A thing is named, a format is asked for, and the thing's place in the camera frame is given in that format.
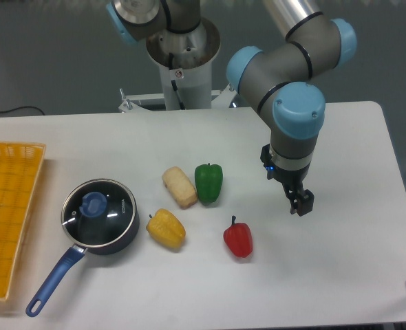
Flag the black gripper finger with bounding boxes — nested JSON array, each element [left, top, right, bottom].
[[296, 190, 314, 217], [285, 190, 298, 215]]

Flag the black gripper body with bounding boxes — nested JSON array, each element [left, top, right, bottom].
[[260, 144, 312, 191]]

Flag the glass pot lid blue knob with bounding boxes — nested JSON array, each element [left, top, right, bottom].
[[61, 178, 137, 248]]

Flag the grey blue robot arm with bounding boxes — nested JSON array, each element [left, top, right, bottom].
[[106, 1, 357, 215]]

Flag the red bell pepper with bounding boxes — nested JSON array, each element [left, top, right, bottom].
[[223, 215, 253, 258]]

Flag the green bell pepper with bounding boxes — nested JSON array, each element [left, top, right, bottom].
[[194, 163, 224, 204]]

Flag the beige bread loaf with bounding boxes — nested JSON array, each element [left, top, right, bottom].
[[162, 166, 197, 209]]

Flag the yellow bell pepper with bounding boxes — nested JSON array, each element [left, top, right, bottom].
[[146, 208, 186, 250]]

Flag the yellow plastic basket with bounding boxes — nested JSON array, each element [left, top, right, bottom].
[[0, 142, 46, 301]]

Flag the white metal base frame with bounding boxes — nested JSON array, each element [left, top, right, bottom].
[[118, 84, 248, 113]]

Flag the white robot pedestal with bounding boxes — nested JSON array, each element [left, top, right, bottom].
[[146, 18, 220, 110]]

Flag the dark saucepan blue handle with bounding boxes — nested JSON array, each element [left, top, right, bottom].
[[25, 179, 140, 317]]

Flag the black floor cable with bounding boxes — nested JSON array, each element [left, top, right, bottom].
[[0, 105, 46, 116]]

